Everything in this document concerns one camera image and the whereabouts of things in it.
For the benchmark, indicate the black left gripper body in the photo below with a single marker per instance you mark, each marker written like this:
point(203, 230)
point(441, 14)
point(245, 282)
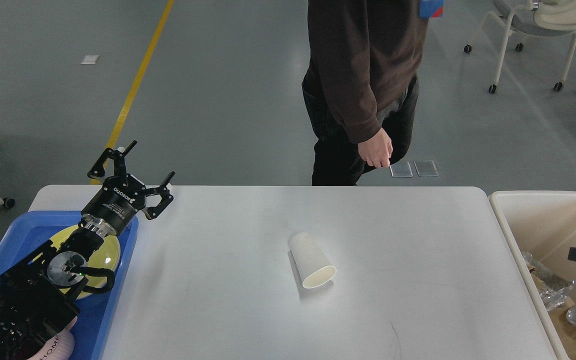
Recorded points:
point(116, 203)

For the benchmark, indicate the person's bare hand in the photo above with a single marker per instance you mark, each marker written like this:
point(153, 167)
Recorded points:
point(377, 150)

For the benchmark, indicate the white rolling chair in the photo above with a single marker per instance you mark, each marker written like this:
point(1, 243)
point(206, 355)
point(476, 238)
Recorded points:
point(530, 18)

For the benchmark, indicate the person in brown sweater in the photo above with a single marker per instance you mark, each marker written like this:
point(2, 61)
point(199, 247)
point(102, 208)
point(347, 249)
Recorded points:
point(362, 77)

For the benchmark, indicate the yellow plastic plate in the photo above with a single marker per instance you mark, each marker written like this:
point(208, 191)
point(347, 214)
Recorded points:
point(107, 256)

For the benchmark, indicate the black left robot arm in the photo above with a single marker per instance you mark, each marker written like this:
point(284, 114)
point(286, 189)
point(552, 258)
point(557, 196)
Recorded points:
point(38, 294)

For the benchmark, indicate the pink ribbed mug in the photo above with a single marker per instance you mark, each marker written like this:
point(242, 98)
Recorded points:
point(60, 347)

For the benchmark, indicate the blue plastic tray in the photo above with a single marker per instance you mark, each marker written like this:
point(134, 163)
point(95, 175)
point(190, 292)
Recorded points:
point(32, 229)

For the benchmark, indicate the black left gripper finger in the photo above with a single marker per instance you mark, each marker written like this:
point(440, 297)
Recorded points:
point(163, 191)
point(120, 177)

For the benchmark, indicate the beige plastic bin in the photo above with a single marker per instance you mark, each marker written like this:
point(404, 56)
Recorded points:
point(542, 223)

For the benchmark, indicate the large foil bag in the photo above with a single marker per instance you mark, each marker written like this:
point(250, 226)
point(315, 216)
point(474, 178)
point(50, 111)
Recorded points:
point(552, 289)

